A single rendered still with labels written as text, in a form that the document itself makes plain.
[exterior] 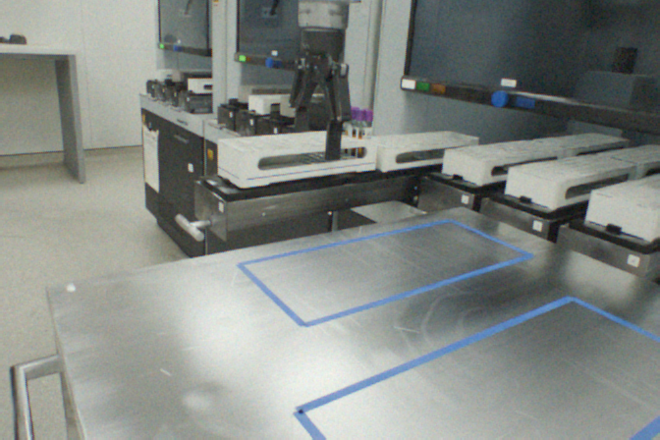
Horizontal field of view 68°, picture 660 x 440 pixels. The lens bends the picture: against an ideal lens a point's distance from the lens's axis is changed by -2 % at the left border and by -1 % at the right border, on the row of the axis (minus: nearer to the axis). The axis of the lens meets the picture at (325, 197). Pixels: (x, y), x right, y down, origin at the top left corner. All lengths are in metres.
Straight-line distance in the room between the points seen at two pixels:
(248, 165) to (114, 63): 3.61
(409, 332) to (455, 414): 0.10
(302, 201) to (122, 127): 3.65
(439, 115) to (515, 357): 0.90
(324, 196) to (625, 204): 0.48
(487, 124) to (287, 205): 0.75
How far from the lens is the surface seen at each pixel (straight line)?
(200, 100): 2.13
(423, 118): 1.25
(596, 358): 0.50
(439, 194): 1.01
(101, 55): 4.37
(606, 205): 0.88
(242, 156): 0.83
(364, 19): 1.31
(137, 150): 4.53
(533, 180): 0.93
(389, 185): 1.01
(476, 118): 1.41
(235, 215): 0.83
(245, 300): 0.50
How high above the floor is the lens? 1.07
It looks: 18 degrees down
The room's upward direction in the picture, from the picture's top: 4 degrees clockwise
